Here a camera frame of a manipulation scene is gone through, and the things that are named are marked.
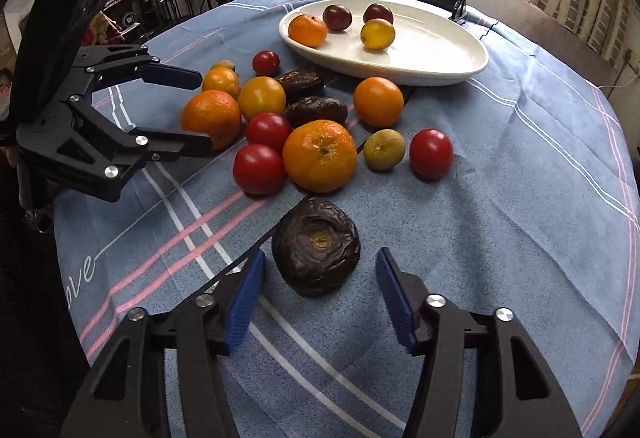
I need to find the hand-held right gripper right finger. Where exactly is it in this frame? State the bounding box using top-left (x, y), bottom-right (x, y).
top-left (375, 247), bottom-right (583, 438)

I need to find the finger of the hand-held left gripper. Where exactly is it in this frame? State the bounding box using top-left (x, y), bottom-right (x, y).
top-left (67, 43), bottom-right (203, 106)
top-left (16, 93), bottom-right (215, 203)

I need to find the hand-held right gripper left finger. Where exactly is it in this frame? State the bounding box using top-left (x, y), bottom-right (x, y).
top-left (60, 248), bottom-right (267, 438)

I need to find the mandarin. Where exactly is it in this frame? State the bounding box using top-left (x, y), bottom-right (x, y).
top-left (282, 119), bottom-right (358, 194)
top-left (180, 90), bottom-right (243, 151)
top-left (288, 14), bottom-right (329, 48)

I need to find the small smooth orange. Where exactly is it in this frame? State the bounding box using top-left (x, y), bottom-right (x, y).
top-left (201, 67), bottom-right (241, 99)

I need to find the large wrinkled passion fruit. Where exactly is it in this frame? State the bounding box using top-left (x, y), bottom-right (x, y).
top-left (271, 197), bottom-right (361, 298)

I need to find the yellow-orange citrus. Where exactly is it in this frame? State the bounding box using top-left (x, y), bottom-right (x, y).
top-left (238, 76), bottom-right (287, 121)

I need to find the small red tomato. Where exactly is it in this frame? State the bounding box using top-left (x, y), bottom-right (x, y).
top-left (251, 50), bottom-right (281, 76)

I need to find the yellow-green lime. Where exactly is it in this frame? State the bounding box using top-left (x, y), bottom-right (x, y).
top-left (363, 129), bottom-right (406, 172)

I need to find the white oval plate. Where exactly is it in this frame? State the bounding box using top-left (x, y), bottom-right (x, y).
top-left (278, 0), bottom-right (490, 87)

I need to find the blue striped tablecloth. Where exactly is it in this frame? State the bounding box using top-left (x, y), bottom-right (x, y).
top-left (52, 0), bottom-right (633, 438)

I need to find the dark purple plum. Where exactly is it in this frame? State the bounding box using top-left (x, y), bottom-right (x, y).
top-left (322, 4), bottom-right (353, 32)
top-left (362, 2), bottom-right (394, 25)

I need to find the yellow lemon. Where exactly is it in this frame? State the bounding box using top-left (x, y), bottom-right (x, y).
top-left (360, 18), bottom-right (396, 52)

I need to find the white cable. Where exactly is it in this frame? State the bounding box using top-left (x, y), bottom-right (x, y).
top-left (597, 63), bottom-right (640, 92)

